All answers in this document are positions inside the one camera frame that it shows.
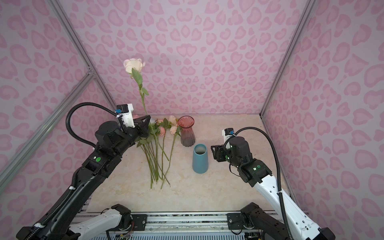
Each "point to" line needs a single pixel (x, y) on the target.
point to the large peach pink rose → (174, 131)
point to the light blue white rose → (152, 138)
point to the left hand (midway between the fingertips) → (149, 113)
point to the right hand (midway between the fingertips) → (216, 146)
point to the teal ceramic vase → (200, 159)
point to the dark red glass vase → (187, 136)
